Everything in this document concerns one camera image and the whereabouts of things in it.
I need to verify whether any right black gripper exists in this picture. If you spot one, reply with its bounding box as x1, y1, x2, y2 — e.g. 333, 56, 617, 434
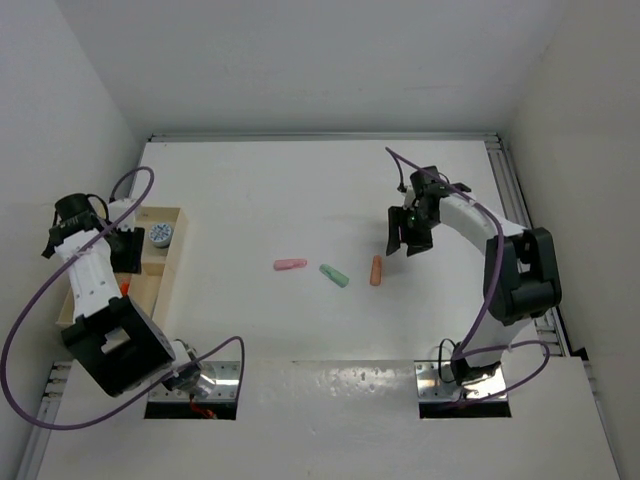
388, 205, 438, 257

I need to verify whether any pastel green correction tape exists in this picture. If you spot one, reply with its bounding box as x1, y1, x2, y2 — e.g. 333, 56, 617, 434
319, 264, 350, 288

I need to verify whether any pastel pink correction tape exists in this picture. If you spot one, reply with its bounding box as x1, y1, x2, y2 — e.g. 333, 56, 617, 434
273, 258, 308, 271

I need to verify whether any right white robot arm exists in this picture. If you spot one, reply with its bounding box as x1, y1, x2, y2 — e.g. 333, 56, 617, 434
386, 166, 562, 385

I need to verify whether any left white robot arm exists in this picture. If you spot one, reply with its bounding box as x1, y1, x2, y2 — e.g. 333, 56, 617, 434
43, 193, 201, 397

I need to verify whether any wooden divided tray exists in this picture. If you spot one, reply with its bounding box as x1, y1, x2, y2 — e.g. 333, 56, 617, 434
54, 207, 188, 328

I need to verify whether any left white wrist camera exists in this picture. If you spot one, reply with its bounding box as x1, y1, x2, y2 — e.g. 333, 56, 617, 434
107, 198, 138, 229

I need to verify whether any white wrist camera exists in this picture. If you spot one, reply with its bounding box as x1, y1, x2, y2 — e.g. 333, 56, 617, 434
399, 186, 419, 210
107, 198, 138, 229

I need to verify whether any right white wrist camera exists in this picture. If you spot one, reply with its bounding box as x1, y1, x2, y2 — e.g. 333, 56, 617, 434
399, 186, 419, 210

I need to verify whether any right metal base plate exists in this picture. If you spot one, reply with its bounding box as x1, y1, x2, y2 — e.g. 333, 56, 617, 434
414, 360, 506, 404

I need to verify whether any metal base plate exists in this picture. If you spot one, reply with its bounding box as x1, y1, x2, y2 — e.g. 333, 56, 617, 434
148, 361, 241, 403
414, 360, 506, 404

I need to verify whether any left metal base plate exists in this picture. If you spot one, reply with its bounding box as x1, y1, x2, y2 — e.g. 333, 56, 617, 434
148, 361, 241, 403

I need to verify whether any aluminium frame rail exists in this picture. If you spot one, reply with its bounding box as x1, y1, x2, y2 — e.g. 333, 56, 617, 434
148, 130, 569, 357

